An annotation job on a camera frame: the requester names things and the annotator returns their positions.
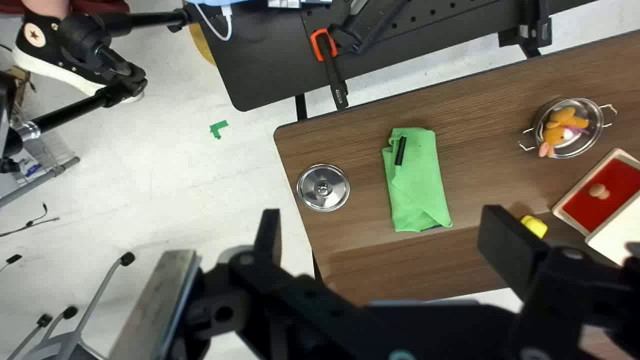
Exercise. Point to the gray office chair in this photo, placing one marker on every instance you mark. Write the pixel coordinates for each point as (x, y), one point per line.
(157, 300)

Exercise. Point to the bowl of snacks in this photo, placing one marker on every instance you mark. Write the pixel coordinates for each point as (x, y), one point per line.
(597, 120)

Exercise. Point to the person lower leg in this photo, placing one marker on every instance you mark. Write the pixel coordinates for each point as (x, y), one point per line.
(46, 6)

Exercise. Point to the black white sneaker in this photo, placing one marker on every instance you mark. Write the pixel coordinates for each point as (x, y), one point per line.
(32, 36)

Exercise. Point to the green folded cloth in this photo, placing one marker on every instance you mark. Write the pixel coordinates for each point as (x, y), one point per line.
(417, 186)

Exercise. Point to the black camera tripod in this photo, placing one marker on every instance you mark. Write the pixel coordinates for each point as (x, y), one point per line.
(86, 40)

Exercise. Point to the silver pot lid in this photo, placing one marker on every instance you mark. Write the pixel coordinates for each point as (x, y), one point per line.
(323, 188)

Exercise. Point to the green floor tape mark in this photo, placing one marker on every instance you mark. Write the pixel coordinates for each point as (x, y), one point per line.
(217, 129)

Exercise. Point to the red white drawer box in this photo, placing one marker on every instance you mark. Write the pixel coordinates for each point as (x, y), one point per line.
(610, 191)

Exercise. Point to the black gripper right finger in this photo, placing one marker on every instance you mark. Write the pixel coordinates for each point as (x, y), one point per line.
(510, 246)

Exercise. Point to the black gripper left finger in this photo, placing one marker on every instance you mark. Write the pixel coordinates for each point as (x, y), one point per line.
(268, 241)

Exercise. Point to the orange plush toy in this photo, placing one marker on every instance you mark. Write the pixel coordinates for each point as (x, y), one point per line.
(563, 126)

